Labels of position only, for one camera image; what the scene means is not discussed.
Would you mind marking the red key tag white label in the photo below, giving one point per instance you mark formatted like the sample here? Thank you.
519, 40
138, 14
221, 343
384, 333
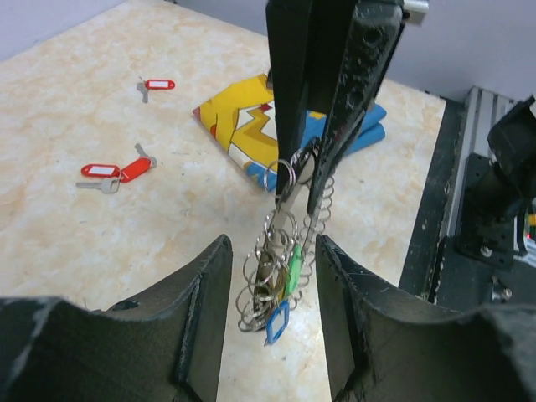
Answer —
96, 170

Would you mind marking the blue key tag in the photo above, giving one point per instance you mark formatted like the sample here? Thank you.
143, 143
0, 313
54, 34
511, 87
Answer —
277, 323

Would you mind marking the green key tag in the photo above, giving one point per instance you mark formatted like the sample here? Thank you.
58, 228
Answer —
295, 268

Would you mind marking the yellow blue cartoon cloth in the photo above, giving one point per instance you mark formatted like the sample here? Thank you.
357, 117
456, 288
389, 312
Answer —
243, 121

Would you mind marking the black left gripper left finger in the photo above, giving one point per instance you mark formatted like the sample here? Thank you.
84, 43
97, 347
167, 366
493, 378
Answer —
162, 344

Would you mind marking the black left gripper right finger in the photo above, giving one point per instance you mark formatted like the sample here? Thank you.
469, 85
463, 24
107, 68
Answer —
384, 344

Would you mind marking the red key tag plain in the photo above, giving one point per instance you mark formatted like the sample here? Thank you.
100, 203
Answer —
135, 169

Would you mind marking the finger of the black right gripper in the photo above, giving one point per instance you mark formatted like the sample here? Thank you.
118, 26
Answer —
373, 32
306, 41

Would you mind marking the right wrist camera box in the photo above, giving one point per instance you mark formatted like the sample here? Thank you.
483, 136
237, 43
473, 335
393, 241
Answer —
416, 11

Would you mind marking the steel key ring disc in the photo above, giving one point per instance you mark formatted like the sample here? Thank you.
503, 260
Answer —
273, 247

